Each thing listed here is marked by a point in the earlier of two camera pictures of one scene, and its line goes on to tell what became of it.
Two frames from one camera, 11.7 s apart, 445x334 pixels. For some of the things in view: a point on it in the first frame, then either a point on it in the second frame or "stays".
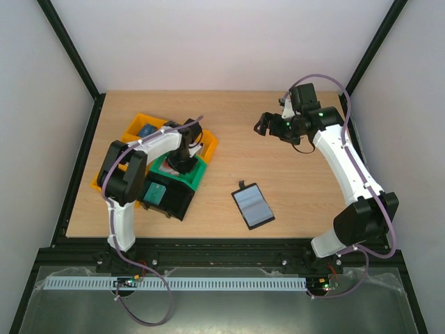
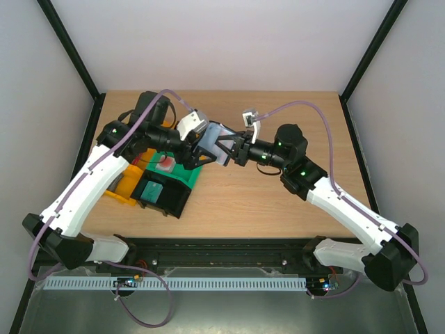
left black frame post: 67,43 stays
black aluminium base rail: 98,254 stays
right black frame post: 345,96 stays
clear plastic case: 252,205 -> 217,140
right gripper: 272,124 -> 241,149
